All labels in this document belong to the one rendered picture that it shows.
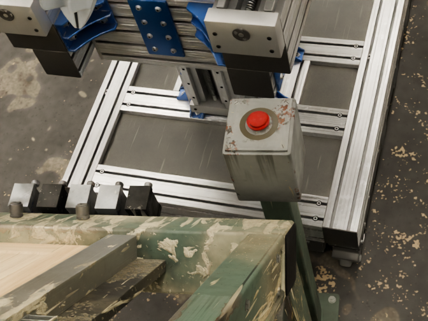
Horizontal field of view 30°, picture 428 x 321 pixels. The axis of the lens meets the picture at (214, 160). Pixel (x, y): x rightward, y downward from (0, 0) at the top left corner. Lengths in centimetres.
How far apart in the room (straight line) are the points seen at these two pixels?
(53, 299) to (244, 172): 49
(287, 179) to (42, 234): 44
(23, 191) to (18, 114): 119
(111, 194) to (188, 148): 72
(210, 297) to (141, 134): 143
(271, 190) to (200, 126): 87
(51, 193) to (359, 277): 97
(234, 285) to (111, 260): 30
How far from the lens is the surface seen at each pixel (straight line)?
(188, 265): 134
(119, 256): 128
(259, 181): 144
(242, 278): 103
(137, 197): 156
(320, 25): 247
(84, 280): 115
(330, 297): 220
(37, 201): 168
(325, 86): 232
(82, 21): 100
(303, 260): 180
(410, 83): 258
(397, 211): 233
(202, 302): 93
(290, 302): 143
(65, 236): 140
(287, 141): 136
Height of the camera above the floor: 205
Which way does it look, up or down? 56 degrees down
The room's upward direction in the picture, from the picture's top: 20 degrees counter-clockwise
